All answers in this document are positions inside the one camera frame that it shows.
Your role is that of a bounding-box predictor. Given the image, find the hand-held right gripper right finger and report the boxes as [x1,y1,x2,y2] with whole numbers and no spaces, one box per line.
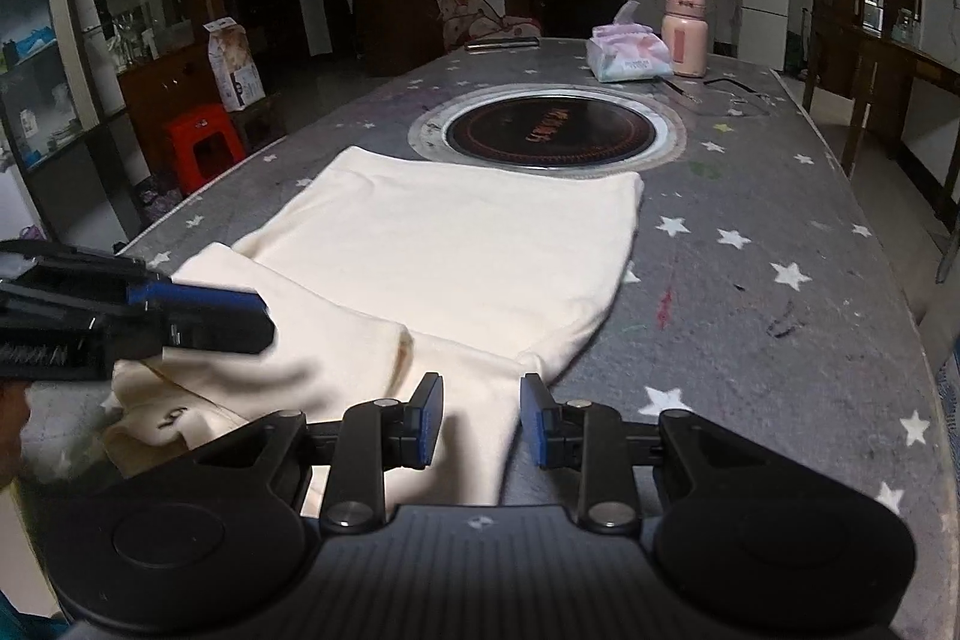
[520,372,758,532]

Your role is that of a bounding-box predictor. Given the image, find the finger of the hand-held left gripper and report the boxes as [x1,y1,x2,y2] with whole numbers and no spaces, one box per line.
[160,308,277,356]
[127,278,271,311]

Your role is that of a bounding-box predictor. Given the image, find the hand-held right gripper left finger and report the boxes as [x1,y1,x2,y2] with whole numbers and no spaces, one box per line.
[191,372,447,532]

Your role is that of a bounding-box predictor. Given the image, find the cream pants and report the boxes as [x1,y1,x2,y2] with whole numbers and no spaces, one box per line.
[101,146,646,506]

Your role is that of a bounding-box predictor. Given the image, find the red plastic stool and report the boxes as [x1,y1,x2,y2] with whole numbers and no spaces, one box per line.
[165,104,247,195]

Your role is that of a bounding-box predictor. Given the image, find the low wooden stool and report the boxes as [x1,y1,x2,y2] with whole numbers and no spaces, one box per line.
[229,92,290,154]

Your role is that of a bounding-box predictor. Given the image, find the printed paper bag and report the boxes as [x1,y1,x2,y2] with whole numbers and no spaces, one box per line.
[204,17,267,112]

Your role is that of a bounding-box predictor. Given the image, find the grey star-print table cover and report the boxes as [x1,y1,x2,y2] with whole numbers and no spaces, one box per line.
[15,36,960,640]

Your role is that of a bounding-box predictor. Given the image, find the tall glass display cabinet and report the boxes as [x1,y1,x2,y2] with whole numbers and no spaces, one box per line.
[0,0,226,244]

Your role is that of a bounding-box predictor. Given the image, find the round black induction cooker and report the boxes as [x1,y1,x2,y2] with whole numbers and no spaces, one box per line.
[409,83,687,172]

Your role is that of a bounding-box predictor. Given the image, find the pink white soft tissue pack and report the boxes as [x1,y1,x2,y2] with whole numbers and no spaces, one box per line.
[586,0,674,84]

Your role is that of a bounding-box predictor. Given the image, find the dotted red play tent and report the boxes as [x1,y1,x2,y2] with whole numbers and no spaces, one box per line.
[439,0,541,58]

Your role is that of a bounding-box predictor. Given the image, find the pink thermos bottle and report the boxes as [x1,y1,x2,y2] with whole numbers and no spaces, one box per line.
[660,0,710,79]

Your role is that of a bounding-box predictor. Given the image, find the wooden desk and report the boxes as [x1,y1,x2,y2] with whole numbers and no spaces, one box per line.
[799,21,960,221]

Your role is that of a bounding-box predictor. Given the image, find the black cable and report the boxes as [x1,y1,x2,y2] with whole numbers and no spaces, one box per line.
[667,74,781,120]

